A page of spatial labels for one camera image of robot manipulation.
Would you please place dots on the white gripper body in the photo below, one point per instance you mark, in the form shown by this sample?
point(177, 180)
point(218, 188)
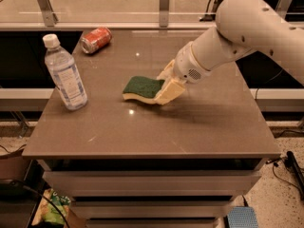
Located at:
point(186, 66)

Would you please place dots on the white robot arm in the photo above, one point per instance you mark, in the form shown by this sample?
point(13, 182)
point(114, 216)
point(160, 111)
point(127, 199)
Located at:
point(241, 26)

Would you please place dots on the blue perforated pad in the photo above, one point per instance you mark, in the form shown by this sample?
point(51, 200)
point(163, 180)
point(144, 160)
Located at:
point(242, 217)

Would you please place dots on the green and yellow sponge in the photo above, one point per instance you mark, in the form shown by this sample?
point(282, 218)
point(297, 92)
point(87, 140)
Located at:
point(142, 89)

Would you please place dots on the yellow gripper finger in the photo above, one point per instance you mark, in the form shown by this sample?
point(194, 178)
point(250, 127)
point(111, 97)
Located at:
point(170, 90)
point(167, 71)

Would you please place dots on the green snack bag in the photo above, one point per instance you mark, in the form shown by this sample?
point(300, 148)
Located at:
point(52, 211)

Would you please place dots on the red soda can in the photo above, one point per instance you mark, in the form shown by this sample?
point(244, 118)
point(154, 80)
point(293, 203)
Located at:
point(96, 39)

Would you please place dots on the middle metal railing post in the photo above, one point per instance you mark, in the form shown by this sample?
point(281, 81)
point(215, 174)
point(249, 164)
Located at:
point(163, 13)

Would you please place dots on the grey drawer cabinet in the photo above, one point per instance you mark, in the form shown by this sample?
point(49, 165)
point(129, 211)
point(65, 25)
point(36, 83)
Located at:
point(125, 164)

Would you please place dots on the clear plastic water bottle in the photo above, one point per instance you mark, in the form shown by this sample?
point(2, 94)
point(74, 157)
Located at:
point(64, 73)

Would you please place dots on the left metal railing post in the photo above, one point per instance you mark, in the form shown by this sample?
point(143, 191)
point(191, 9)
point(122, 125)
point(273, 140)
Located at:
point(48, 14)

